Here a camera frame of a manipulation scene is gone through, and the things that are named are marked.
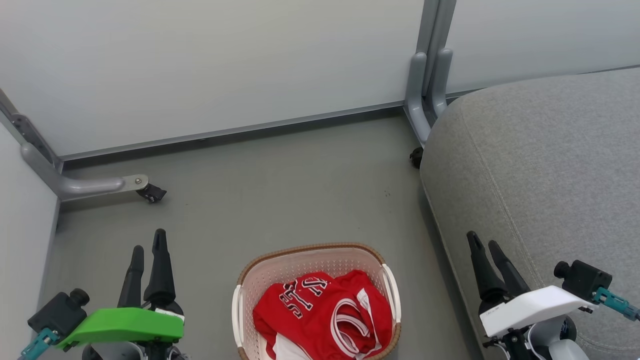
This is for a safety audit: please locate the teal right camera connector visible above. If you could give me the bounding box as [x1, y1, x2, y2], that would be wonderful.
[592, 287, 640, 322]

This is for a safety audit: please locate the grey fabric sofa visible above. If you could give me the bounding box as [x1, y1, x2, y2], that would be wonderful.
[419, 67, 640, 360]

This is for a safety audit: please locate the grey partition foot with bracket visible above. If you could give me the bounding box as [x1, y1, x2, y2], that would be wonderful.
[0, 89, 150, 202]

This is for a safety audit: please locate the red sports jersey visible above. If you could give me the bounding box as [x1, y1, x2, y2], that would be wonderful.
[252, 270, 394, 360]

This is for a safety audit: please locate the white plastic laundry basket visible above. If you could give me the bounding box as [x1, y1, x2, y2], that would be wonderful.
[231, 242, 402, 360]

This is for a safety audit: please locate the teal camera connector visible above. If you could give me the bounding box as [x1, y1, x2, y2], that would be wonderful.
[592, 287, 640, 322]
[19, 327, 60, 360]

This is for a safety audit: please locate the grey double partition post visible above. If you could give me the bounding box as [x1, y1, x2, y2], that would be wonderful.
[403, 0, 457, 149]

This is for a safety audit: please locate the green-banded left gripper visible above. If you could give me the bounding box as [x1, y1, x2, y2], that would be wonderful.
[55, 228, 185, 350]

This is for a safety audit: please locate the teal left camera connector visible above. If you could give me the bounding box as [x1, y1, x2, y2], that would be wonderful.
[19, 327, 60, 360]

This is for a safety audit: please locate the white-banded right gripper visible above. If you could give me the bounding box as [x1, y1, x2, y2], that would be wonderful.
[466, 230, 599, 339]

